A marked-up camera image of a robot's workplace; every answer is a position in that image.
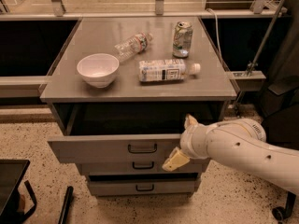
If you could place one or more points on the grey bottom drawer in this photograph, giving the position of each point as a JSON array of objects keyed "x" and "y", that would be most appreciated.
[{"x": 170, "y": 185}]

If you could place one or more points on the black bar on floor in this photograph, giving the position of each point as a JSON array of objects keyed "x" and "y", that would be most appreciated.
[{"x": 68, "y": 198}]

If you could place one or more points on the grey middle drawer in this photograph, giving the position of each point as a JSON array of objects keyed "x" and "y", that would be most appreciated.
[{"x": 138, "y": 167}]

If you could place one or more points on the grey drawer cabinet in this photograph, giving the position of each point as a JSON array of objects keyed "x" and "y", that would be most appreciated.
[{"x": 100, "y": 35}]

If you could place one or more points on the white bowl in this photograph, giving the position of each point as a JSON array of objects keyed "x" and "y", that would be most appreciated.
[{"x": 98, "y": 70}]

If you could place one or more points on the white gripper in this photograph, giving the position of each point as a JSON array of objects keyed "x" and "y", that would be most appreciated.
[{"x": 189, "y": 141}]

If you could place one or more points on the grey top drawer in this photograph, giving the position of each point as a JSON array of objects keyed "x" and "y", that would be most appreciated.
[{"x": 124, "y": 132}]

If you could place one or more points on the black side table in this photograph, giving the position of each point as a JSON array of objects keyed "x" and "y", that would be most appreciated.
[{"x": 11, "y": 174}]

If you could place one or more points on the grey drawer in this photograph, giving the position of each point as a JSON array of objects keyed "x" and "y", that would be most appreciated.
[
  {"x": 124, "y": 132},
  {"x": 138, "y": 167},
  {"x": 170, "y": 185}
]

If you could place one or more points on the clear crushed water bottle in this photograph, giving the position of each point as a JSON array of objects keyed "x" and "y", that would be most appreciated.
[{"x": 133, "y": 45}]

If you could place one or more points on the black office chair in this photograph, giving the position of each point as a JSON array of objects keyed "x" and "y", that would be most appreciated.
[{"x": 281, "y": 123}]

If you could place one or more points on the white labelled drink bottle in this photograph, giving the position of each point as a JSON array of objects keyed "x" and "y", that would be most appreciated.
[{"x": 166, "y": 70}]

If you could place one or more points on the green soda can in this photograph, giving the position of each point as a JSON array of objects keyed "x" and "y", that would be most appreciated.
[{"x": 182, "y": 39}]

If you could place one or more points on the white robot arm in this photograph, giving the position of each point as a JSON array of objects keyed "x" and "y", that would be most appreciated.
[{"x": 239, "y": 144}]

